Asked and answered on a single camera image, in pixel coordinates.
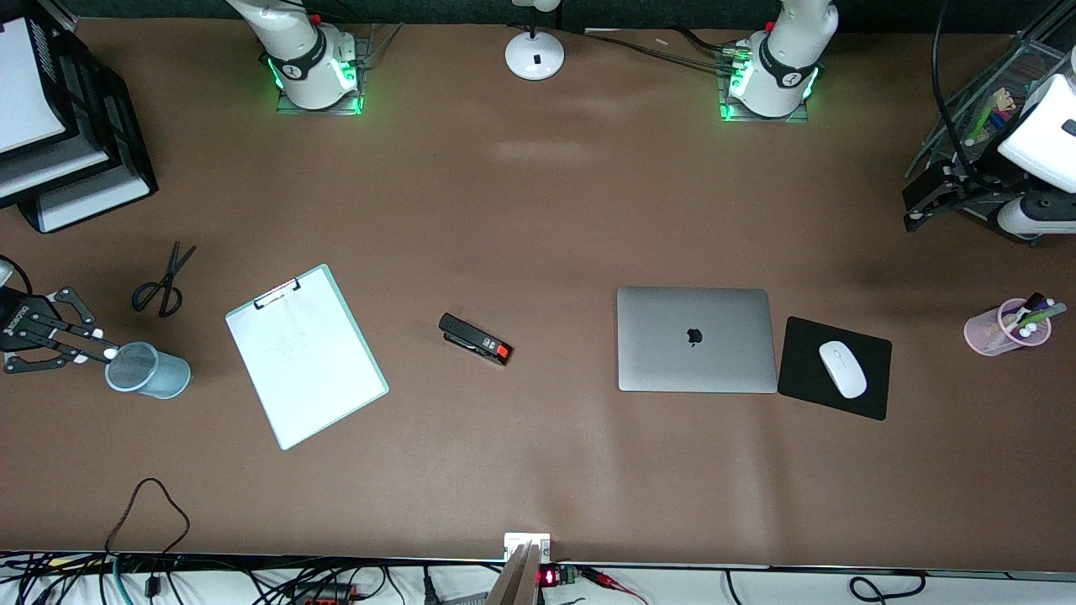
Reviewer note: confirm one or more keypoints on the red-lit circuit board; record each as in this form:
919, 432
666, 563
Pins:
567, 576

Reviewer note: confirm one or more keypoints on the black stapler red tip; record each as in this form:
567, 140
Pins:
471, 338

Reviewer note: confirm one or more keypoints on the red power strip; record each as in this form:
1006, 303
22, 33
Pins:
324, 597

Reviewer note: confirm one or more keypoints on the white paper stack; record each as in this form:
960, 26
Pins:
50, 172
92, 206
25, 92

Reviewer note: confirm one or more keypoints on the black-capped white marker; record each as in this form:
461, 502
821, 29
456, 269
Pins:
1033, 300

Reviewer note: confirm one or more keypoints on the black scissors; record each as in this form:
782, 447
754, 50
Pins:
171, 273

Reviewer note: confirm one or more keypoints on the pink mesh pen cup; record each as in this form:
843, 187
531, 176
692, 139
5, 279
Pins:
983, 332

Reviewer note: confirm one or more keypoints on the purple marker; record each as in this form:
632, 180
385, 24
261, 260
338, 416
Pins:
1043, 303

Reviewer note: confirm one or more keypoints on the grey metal bar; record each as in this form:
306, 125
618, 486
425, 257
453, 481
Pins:
517, 584

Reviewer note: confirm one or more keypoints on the black mouse pad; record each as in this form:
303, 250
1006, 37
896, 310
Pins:
799, 378

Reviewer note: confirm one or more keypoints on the white round stand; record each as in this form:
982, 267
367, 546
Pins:
535, 57

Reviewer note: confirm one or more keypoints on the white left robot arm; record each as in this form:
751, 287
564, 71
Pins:
786, 67

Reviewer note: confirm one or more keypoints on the light blue mesh cup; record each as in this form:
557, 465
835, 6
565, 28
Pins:
168, 378

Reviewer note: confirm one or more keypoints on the white computer mouse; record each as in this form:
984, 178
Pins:
843, 370

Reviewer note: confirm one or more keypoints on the light teal clipboard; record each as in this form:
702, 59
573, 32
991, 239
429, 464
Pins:
276, 294

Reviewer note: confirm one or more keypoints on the green-lit arm base plate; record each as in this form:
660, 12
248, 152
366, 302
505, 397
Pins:
765, 120
319, 112

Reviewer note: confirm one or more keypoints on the black stacked letter tray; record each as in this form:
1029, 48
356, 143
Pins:
101, 109

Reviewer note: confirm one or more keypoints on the green white-tipped pen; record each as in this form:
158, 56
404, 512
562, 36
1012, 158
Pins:
979, 122

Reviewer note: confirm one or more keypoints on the silver laptop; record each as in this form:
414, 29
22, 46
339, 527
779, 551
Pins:
656, 361

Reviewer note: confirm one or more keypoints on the white paper sheet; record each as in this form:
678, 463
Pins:
319, 386

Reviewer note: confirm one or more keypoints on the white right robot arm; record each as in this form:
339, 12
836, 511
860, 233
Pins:
303, 59

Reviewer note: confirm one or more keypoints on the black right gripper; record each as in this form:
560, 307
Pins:
12, 320

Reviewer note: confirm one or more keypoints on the white mounting bracket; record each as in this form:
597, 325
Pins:
514, 542

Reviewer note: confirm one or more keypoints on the bright green marker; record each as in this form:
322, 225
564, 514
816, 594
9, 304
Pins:
1046, 314

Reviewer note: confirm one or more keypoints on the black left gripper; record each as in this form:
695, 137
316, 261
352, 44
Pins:
968, 181

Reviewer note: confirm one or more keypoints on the black mesh desk organizer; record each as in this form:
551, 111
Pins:
1046, 63

